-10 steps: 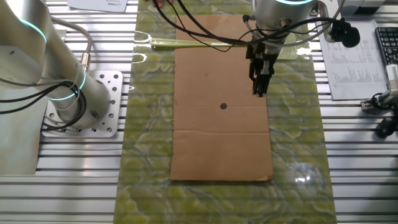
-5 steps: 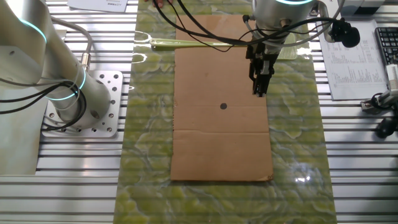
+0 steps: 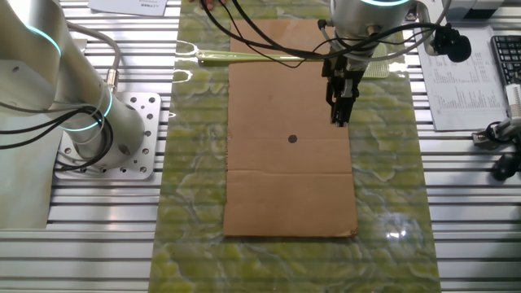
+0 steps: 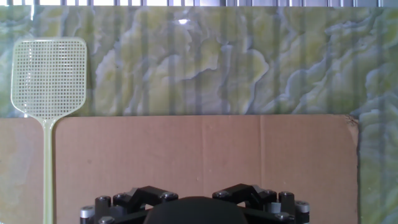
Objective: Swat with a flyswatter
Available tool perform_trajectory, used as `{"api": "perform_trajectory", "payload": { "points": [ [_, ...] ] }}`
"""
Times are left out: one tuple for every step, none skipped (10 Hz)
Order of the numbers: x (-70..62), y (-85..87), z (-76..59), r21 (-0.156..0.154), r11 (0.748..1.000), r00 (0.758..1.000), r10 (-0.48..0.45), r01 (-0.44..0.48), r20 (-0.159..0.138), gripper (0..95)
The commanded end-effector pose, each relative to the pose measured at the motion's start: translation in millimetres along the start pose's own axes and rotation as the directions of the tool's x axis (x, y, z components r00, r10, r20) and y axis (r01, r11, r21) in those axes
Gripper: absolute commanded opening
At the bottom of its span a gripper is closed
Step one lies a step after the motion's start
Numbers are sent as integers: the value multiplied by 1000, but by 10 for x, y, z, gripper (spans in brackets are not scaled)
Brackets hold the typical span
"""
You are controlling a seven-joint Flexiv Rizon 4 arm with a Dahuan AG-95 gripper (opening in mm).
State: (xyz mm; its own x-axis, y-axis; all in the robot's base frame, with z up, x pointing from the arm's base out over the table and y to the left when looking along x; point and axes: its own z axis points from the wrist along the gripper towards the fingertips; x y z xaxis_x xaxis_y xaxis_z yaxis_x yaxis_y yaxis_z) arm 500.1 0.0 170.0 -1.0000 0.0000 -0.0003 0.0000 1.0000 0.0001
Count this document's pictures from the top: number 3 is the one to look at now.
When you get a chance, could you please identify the grey device box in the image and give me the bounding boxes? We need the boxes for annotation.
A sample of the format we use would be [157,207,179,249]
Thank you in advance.
[441,0,506,22]

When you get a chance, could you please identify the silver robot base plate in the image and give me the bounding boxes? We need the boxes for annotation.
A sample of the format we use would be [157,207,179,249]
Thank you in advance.
[54,91,163,181]

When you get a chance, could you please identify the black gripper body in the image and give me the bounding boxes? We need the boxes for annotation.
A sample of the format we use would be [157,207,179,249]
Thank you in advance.
[320,53,366,89]

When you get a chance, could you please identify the brown cardboard sheet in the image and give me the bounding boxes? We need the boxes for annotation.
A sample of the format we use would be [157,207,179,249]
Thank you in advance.
[222,19,359,238]

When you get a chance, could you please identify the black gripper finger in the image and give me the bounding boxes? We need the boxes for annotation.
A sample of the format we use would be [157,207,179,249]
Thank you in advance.
[338,79,361,128]
[326,76,340,124]

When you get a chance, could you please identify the white instruction paper sheet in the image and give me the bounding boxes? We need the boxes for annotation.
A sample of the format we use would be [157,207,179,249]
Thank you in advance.
[87,0,169,17]

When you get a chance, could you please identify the black knob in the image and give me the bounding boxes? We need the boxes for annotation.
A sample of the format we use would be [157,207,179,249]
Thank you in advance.
[490,152,521,182]

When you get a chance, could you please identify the pale green flyswatter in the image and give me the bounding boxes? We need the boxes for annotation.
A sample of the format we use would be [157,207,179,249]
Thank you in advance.
[196,42,391,80]

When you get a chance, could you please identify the silver finned camera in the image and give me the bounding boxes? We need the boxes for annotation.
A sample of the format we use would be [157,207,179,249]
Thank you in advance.
[504,83,521,119]

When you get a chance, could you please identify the printed table paper sheet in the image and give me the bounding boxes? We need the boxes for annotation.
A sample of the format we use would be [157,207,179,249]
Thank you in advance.
[414,24,510,132]

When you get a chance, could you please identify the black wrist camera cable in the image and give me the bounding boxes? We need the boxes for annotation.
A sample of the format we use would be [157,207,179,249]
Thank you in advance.
[199,0,473,68]

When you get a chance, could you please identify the black arm base cable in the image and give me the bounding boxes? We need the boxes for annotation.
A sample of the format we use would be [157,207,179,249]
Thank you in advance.
[0,104,115,172]

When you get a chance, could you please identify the person's right hand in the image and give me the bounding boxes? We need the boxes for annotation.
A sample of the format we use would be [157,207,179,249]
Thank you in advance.
[188,0,227,11]

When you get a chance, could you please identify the green marble pattern mat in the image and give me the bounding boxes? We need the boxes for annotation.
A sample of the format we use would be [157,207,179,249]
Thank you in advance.
[148,0,443,293]

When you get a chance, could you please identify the black keyboard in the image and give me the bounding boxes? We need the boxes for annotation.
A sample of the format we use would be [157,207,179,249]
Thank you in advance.
[490,35,521,86]

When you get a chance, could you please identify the grey conduit cable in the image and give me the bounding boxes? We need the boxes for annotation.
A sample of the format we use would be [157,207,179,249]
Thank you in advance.
[64,20,123,94]

